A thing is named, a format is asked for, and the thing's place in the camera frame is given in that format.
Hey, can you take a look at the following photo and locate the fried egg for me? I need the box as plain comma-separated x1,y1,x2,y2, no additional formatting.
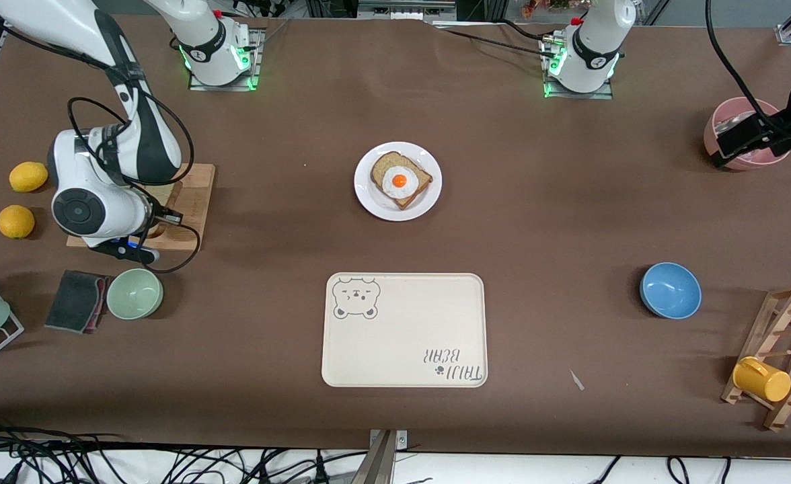
382,168,418,200

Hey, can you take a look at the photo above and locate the white round plate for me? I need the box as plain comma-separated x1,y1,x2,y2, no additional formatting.
354,141,443,222

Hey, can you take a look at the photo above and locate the pink bowl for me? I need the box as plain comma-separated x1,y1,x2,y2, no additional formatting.
704,97,791,171

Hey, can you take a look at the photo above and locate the blue bowl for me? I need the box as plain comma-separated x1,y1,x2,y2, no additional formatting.
640,262,702,319

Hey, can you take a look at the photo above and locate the yellow mug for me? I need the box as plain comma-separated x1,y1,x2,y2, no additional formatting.
732,356,791,403

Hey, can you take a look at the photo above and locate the cream bear print tray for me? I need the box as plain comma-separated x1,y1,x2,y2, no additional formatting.
322,272,488,389

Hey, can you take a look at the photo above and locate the wooden cutting board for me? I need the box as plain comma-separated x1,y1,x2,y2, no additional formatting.
66,163,216,252

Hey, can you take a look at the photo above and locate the pale green bowl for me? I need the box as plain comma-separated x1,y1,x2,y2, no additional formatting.
106,268,164,321

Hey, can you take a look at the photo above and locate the grey folded cloth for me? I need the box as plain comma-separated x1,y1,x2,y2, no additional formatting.
44,270,110,335

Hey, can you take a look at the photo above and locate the yellow lemon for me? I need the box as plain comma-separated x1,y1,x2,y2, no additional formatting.
9,161,49,194
0,204,36,239

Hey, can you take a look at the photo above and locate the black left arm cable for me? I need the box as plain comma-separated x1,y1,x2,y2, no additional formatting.
704,0,776,132

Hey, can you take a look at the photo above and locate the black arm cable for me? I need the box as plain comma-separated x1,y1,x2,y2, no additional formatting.
67,87,201,274
704,0,776,132

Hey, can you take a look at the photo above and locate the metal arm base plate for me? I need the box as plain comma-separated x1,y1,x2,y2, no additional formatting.
188,26,263,92
541,37,615,100

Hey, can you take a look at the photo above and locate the black cable on table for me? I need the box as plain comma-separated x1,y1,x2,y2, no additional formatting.
429,19,561,60

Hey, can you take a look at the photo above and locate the metal table edge bracket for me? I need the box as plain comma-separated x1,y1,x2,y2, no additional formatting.
348,429,410,484

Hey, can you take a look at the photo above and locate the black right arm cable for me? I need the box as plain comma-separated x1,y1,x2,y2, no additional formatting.
67,87,201,274

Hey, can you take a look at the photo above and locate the black floor cable bundle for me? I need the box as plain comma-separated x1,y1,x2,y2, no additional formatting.
0,413,369,484

